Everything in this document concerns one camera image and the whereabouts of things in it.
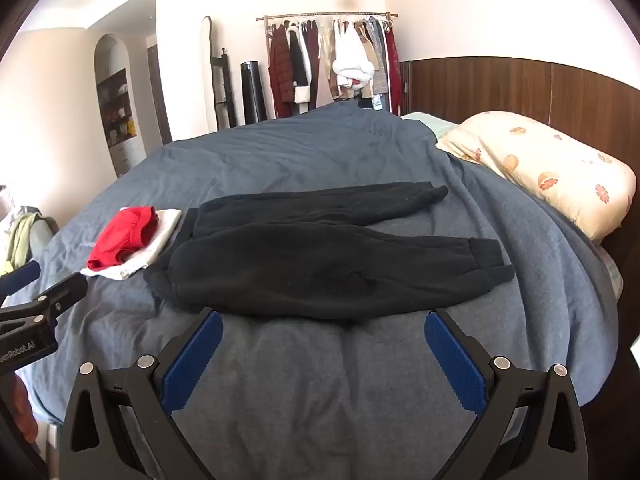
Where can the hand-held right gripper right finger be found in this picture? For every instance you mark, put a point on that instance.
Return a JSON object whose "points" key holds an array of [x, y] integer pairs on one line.
{"points": [[455, 360]]}

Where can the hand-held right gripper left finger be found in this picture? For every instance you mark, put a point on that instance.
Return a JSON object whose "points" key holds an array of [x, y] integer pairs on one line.
{"points": [[192, 362]]}

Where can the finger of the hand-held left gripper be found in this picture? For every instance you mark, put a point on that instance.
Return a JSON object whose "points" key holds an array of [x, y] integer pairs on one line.
{"points": [[62, 295], [22, 276]]}

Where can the black pants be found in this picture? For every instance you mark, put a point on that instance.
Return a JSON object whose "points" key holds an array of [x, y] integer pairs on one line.
{"points": [[300, 270]]}

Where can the green clothes pile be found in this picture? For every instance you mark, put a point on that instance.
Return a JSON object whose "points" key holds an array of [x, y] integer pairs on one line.
{"points": [[20, 237]]}

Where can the red folded garment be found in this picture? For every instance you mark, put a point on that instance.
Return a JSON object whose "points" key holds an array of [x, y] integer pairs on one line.
{"points": [[122, 237]]}

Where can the white folded garment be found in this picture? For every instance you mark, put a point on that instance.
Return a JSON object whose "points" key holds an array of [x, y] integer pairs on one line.
{"points": [[161, 237]]}

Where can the cream pillow with orange print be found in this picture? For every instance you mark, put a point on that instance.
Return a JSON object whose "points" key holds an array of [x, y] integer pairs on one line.
{"points": [[550, 165]]}

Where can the dark brown door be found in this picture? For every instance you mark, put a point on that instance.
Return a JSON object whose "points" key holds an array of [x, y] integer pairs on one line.
{"points": [[160, 95]]}

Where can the blue-grey blanket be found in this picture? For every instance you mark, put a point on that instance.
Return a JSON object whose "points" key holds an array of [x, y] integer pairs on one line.
{"points": [[325, 160]]}

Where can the pale green bed sheet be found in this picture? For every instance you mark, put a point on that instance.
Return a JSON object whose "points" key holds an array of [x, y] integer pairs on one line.
{"points": [[430, 122]]}

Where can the black ladder rack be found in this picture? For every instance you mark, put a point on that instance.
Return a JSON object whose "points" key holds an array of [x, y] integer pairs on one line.
{"points": [[223, 90]]}

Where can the dark wooden headboard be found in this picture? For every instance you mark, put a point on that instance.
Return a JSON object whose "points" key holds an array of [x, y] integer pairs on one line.
{"points": [[500, 90]]}

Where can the black upright cylinder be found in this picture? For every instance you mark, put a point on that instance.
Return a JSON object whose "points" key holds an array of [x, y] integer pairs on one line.
{"points": [[252, 95]]}

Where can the row of hanging clothes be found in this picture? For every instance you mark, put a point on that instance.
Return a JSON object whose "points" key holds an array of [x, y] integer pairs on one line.
{"points": [[350, 60]]}

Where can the arched wall shelf niche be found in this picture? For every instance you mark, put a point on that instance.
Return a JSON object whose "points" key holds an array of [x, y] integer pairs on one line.
{"points": [[117, 105]]}

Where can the wooden clothes rail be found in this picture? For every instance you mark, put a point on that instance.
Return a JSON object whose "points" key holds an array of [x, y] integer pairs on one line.
{"points": [[325, 15]]}

